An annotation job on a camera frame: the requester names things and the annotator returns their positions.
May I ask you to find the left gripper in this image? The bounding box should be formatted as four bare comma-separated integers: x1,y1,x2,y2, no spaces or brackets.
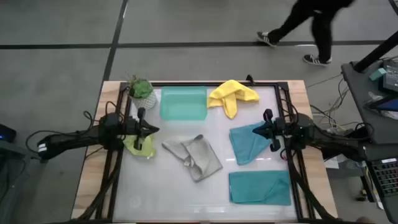
123,107,160,151

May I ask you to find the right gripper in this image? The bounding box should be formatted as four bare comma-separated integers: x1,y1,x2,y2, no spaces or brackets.
252,108,289,153

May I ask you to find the lime green microfiber towel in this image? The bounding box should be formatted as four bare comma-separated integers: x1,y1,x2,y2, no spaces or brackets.
123,133,157,159

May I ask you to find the blue microfiber towel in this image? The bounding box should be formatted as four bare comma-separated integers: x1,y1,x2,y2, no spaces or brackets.
229,121,274,166

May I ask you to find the grey microfiber towel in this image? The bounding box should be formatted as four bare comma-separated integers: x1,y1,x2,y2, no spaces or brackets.
161,134,223,183

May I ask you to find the yellow microfiber towel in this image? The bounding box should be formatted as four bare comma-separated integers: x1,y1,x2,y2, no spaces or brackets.
207,79,260,120

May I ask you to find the plant in triangle-patterned pot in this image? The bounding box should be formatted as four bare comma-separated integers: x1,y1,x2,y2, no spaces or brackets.
126,74,157,110

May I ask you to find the translucent teal plastic bin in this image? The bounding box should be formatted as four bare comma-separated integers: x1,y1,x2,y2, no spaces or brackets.
160,86,208,121

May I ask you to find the teal towel with white label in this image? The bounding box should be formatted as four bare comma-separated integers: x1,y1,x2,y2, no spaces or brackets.
228,170,292,207

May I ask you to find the dark grey side table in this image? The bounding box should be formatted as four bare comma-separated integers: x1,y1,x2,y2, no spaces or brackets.
341,60,398,147

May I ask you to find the person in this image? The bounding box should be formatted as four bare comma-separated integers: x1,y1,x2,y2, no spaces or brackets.
256,0,357,67

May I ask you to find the small teal box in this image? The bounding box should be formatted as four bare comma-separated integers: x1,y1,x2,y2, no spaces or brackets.
369,67,387,82

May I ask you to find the black keyboard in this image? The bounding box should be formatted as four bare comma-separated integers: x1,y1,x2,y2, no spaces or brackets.
366,157,398,197

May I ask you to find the black stand beam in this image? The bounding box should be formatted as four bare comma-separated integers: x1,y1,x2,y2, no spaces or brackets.
354,30,398,73

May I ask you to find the black device with blue light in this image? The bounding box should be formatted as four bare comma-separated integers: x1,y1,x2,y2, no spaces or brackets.
0,123,17,144

